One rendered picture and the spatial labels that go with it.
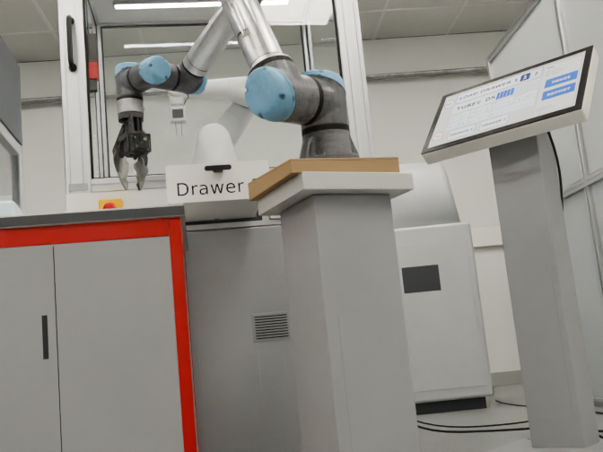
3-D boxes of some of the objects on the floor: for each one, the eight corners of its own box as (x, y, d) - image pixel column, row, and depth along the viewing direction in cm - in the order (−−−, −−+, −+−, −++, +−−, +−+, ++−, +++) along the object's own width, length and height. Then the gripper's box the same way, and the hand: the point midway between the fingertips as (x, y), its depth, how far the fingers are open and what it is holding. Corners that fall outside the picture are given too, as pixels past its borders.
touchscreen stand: (611, 481, 180) (546, 81, 197) (448, 475, 209) (404, 126, 226) (669, 448, 218) (611, 115, 235) (524, 447, 246) (482, 150, 263)
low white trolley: (207, 533, 167) (183, 203, 180) (-87, 571, 158) (-90, 221, 171) (205, 490, 224) (187, 241, 237) (-12, 517, 215) (-18, 256, 228)
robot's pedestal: (462, 517, 158) (418, 171, 171) (336, 545, 146) (299, 169, 159) (391, 499, 185) (357, 200, 198) (279, 520, 173) (251, 201, 186)
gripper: (118, 108, 206) (122, 184, 203) (155, 113, 212) (160, 186, 209) (108, 118, 213) (111, 191, 210) (144, 122, 219) (148, 193, 216)
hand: (132, 186), depth 212 cm, fingers open, 3 cm apart
